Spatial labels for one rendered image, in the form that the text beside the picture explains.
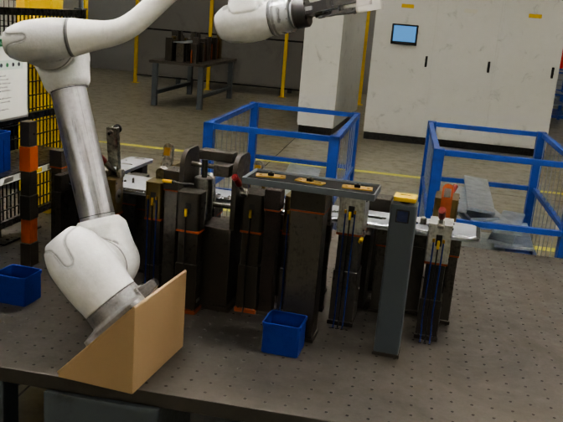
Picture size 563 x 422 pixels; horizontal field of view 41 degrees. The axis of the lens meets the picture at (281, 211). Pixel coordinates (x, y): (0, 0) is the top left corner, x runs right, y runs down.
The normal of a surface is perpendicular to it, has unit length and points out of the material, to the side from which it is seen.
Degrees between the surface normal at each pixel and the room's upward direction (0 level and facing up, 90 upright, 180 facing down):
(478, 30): 90
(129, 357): 90
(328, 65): 90
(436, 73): 90
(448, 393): 0
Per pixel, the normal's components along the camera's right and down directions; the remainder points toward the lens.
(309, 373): 0.08, -0.96
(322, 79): -0.23, 0.23
